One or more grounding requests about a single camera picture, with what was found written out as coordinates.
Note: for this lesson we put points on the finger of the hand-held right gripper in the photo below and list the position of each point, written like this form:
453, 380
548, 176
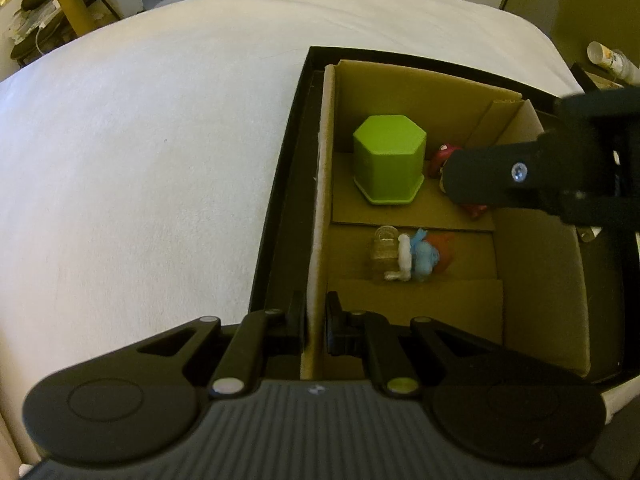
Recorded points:
485, 175

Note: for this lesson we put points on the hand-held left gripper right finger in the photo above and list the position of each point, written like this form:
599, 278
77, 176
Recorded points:
335, 327

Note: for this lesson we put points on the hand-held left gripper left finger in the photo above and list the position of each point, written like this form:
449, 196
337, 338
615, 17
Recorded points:
295, 320

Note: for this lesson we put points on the pink figurine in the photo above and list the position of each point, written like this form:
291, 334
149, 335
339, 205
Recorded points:
442, 157

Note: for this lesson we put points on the small clear jar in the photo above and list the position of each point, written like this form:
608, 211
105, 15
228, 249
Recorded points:
382, 255

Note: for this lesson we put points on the green hexagonal box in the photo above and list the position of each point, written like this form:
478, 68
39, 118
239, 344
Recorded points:
390, 160

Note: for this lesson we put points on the brown cardboard box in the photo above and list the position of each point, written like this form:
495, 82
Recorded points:
540, 260

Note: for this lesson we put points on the small blue white toy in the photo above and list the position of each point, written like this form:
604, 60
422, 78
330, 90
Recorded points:
425, 257

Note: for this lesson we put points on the black tray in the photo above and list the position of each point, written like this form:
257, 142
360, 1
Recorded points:
285, 210

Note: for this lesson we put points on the clear plastic cups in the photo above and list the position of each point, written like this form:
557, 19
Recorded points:
631, 67

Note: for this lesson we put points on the white and yellow paper cup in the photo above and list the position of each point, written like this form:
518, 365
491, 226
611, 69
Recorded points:
605, 55

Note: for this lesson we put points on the olive high-back chair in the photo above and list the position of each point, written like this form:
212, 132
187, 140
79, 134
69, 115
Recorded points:
590, 0

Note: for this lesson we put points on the white bed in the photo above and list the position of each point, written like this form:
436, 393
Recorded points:
150, 160

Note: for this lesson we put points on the dark stool with clutter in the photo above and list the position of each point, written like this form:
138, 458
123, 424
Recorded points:
30, 45

